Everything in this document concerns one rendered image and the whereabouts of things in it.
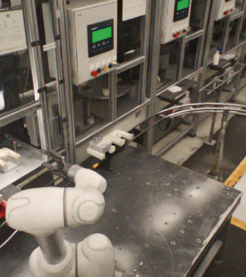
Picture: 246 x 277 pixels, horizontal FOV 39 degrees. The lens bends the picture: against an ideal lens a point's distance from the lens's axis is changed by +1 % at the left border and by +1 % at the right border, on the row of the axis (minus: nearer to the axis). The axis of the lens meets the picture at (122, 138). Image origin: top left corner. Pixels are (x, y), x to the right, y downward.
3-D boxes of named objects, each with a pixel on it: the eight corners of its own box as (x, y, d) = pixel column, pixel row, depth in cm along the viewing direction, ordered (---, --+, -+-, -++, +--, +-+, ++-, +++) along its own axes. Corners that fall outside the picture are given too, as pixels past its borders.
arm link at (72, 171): (86, 164, 179) (77, 160, 182) (73, 173, 172) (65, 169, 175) (86, 178, 184) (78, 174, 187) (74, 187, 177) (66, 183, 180)
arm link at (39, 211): (78, 282, 171) (31, 286, 169) (78, 248, 181) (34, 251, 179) (67, 222, 108) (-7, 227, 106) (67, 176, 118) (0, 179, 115)
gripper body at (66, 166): (77, 175, 186) (65, 168, 190) (77, 162, 181) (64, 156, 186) (67, 182, 180) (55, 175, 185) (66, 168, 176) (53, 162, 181)
